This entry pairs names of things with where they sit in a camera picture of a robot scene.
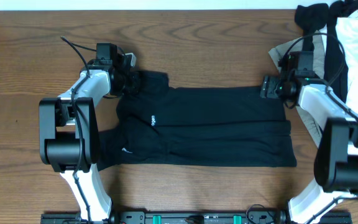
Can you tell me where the black polo shirt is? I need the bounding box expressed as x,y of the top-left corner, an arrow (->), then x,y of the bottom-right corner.
98,71 -> 296,170

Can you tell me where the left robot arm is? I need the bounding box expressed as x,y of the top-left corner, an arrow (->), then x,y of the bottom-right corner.
39,55 -> 137,223

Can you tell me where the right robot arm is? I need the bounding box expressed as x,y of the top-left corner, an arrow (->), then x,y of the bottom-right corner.
247,51 -> 358,223

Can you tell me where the beige garment in pile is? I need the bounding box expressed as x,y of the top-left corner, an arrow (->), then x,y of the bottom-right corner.
268,30 -> 328,149

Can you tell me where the black garment in pile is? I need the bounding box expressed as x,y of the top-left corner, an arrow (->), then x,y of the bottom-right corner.
295,0 -> 358,102

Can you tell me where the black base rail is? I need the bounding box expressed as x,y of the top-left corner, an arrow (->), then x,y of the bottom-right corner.
40,206 -> 353,224

